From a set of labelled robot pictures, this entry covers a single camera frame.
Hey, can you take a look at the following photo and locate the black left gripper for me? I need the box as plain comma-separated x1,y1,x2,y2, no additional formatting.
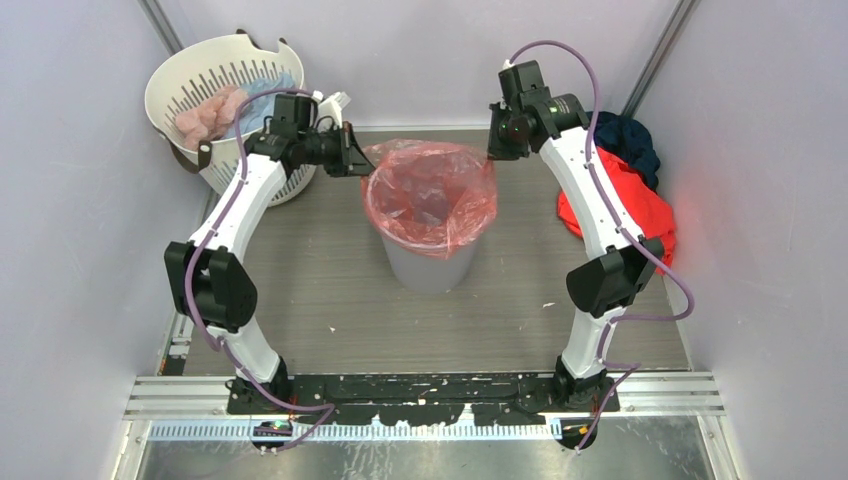
298,121,377,178

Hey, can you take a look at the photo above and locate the red plastic trash bag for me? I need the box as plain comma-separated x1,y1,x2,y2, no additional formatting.
361,139,498,259

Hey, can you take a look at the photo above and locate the grey plastic trash bin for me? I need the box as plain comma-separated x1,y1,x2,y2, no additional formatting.
381,236,481,294

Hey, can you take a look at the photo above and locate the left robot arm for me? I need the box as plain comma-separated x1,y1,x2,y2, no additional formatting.
164,88,375,413

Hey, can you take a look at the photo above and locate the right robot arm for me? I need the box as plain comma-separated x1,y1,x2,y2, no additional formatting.
487,61,664,411

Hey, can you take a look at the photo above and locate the navy blue cloth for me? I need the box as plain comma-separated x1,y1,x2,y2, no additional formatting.
593,111,661,192

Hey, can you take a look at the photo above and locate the light blue plastic bag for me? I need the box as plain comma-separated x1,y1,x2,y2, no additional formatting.
239,73,296,136

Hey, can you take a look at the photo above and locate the pink plastic bag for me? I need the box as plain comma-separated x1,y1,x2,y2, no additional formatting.
175,85,248,151

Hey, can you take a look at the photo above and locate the red cloth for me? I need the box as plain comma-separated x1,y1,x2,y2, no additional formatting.
599,147,677,267

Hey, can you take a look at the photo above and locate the white slotted laundry basket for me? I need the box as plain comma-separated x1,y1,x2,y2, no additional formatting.
145,30,305,194

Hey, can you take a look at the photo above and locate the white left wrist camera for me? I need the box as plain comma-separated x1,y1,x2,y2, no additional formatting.
313,91,351,132

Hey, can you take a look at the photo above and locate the right aluminium corner post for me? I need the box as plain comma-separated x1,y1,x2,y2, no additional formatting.
620,0,701,118

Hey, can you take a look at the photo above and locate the aluminium corner post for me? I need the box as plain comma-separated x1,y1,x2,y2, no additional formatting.
138,0,184,55
620,0,701,118

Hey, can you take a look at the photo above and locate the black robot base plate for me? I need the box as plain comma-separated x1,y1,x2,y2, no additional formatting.
225,373,620,427

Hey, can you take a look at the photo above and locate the left aluminium corner post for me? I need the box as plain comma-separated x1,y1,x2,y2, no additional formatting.
138,0,184,55

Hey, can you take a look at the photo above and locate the aluminium frame rail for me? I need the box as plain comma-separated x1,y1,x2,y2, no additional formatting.
125,371,725,442

